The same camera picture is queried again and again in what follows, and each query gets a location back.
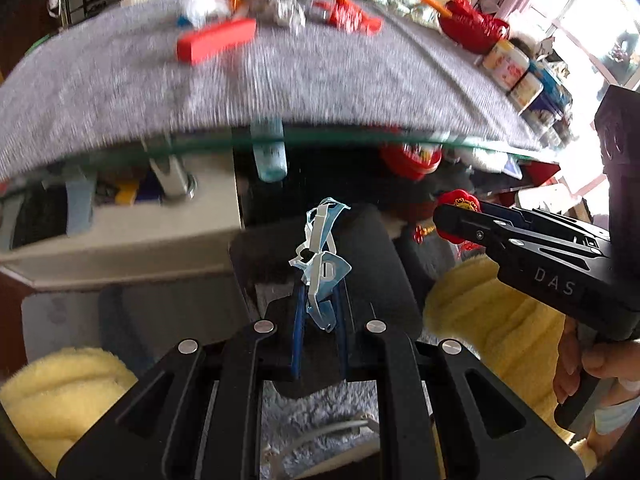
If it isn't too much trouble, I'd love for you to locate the red snack wrapper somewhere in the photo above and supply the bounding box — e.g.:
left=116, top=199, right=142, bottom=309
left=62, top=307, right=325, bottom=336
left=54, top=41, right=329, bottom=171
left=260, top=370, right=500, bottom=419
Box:
left=307, top=0, right=384, bottom=36

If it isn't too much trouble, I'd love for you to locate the black trash bin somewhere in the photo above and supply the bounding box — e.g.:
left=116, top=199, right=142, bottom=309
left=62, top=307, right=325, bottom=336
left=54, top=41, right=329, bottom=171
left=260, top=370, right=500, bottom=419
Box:
left=229, top=204, right=426, bottom=351

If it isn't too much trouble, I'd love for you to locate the teal bottle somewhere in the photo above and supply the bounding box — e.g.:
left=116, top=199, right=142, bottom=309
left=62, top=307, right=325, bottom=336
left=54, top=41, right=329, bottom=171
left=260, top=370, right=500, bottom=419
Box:
left=250, top=119, right=289, bottom=183

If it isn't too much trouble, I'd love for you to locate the white cable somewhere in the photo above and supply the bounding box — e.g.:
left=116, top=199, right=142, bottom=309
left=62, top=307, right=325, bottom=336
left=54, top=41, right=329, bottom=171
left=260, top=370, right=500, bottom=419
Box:
left=280, top=419, right=382, bottom=461

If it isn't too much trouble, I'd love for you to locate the small white bottle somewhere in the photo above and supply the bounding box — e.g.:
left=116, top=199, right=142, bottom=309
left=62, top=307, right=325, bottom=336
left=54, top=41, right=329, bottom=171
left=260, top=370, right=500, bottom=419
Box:
left=507, top=72, right=545, bottom=113

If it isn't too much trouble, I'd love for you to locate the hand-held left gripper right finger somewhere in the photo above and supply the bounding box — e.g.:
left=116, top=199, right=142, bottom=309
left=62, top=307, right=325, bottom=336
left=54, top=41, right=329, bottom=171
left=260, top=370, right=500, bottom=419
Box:
left=332, top=285, right=587, bottom=480

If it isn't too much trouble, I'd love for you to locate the crumpled clear plastic wrap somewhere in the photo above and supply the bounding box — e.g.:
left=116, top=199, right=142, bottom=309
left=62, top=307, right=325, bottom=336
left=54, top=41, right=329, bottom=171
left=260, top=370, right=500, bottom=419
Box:
left=177, top=0, right=227, bottom=28

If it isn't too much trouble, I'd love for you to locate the grey table mat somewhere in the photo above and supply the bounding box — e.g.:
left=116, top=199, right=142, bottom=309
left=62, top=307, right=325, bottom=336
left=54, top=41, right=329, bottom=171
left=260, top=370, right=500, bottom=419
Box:
left=0, top=0, right=543, bottom=181

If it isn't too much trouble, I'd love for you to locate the window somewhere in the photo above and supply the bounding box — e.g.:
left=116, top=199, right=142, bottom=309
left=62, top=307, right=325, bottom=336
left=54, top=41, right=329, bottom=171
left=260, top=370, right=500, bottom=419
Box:
left=525, top=0, right=640, bottom=92

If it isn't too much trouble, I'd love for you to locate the red openwork basket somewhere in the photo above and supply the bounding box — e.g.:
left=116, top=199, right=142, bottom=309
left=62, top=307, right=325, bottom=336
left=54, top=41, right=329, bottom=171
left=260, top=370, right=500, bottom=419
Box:
left=439, top=0, right=511, bottom=56

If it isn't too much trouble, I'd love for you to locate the floral cloth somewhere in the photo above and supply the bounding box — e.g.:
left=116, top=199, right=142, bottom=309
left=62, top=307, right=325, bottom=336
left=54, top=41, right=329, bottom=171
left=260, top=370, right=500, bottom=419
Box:
left=372, top=0, right=442, bottom=28

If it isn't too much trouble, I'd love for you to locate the red box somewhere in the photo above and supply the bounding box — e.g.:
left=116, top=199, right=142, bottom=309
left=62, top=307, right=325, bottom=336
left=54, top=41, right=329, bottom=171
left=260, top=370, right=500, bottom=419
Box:
left=176, top=18, right=258, bottom=65

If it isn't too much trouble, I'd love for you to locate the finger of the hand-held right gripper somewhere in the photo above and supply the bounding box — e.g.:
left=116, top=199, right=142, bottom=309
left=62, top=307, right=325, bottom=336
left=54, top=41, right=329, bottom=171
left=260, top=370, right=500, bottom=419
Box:
left=480, top=202, right=612, bottom=250
left=432, top=203, right=608, bottom=267

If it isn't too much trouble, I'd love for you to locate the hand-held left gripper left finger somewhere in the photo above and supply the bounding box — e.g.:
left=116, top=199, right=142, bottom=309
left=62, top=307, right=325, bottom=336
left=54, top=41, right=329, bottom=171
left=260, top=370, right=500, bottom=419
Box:
left=55, top=280, right=308, bottom=480

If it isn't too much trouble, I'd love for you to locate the red container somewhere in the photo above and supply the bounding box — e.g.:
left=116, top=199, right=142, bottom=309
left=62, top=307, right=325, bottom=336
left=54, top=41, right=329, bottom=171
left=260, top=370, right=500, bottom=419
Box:
left=379, top=142, right=444, bottom=182

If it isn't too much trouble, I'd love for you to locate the blue round tin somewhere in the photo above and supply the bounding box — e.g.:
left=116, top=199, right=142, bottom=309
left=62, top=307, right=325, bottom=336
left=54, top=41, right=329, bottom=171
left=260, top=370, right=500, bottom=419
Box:
left=530, top=62, right=572, bottom=122

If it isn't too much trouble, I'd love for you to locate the red lucky ornament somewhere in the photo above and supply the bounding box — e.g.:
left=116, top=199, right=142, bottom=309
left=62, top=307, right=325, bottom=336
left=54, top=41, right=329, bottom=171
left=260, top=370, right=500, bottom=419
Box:
left=436, top=189, right=482, bottom=247

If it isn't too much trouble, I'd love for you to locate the person's right hand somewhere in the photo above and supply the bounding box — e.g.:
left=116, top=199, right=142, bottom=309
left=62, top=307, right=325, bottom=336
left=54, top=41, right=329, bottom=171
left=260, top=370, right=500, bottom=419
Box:
left=552, top=320, right=640, bottom=406

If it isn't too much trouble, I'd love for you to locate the large white bottle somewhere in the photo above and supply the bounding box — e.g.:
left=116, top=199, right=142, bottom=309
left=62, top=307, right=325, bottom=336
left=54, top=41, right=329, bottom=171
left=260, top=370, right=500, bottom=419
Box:
left=482, top=40, right=530, bottom=92

